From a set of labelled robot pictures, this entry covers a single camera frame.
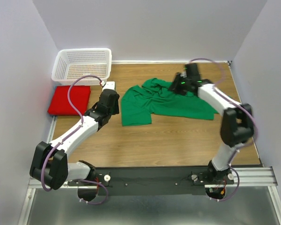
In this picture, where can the aluminium frame rail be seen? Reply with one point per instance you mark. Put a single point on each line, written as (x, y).
(168, 141)

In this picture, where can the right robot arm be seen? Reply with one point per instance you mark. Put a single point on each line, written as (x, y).
(237, 125)

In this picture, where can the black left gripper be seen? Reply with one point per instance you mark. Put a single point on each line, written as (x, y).
(116, 110)

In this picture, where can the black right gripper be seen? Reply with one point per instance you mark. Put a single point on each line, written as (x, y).
(174, 85)

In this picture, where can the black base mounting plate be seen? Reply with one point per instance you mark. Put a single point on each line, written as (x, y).
(165, 180)

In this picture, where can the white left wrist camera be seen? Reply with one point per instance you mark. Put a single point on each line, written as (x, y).
(111, 85)

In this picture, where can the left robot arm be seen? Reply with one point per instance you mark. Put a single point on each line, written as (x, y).
(50, 163)

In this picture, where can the white plastic perforated basket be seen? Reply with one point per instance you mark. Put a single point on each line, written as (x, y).
(71, 64)

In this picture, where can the green t shirt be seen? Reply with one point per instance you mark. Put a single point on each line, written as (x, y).
(153, 97)

